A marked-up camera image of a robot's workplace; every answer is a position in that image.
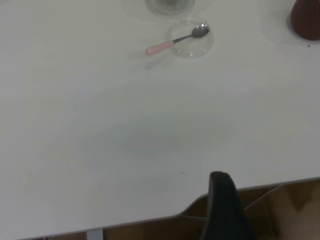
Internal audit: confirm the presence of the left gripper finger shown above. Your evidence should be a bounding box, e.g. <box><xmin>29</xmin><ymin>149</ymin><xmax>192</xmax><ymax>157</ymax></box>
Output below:
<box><xmin>199</xmin><ymin>171</ymin><xmax>254</xmax><ymax>240</ymax></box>

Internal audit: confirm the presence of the pink-handled metal spoon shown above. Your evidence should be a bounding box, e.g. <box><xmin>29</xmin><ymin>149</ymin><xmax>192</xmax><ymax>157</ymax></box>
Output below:
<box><xmin>145</xmin><ymin>24</ymin><xmax>211</xmax><ymax>56</ymax></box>

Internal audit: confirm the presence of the red ceramic mug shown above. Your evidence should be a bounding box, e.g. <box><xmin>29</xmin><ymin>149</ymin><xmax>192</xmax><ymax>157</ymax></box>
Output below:
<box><xmin>289</xmin><ymin>0</ymin><xmax>320</xmax><ymax>42</ymax></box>

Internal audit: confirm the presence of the clear double-wall glass cup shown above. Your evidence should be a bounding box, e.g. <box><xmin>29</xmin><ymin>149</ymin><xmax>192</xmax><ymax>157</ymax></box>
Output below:
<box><xmin>144</xmin><ymin>0</ymin><xmax>197</xmax><ymax>17</ymax></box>

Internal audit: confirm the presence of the clear round glass lid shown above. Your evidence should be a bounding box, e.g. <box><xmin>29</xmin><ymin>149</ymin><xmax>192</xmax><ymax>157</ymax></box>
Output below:
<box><xmin>167</xmin><ymin>18</ymin><xmax>215</xmax><ymax>60</ymax></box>

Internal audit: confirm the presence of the white table leg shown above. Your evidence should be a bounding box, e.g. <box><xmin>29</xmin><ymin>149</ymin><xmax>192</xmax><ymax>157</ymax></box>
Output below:
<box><xmin>85</xmin><ymin>228</ymin><xmax>105</xmax><ymax>240</ymax></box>

